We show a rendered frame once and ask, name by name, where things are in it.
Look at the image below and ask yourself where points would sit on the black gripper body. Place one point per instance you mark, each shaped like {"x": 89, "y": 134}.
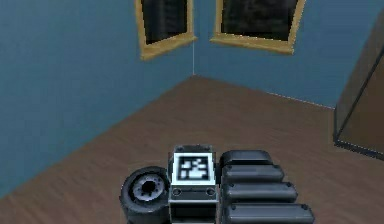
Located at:
{"x": 145, "y": 193}

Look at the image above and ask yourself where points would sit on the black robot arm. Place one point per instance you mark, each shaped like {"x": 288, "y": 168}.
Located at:
{"x": 253, "y": 193}

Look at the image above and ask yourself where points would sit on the yellow framed window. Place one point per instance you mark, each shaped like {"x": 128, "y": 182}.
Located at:
{"x": 164, "y": 23}
{"x": 258, "y": 20}

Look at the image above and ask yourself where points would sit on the brown wooden cupboard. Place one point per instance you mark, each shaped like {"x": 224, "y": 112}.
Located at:
{"x": 365, "y": 106}

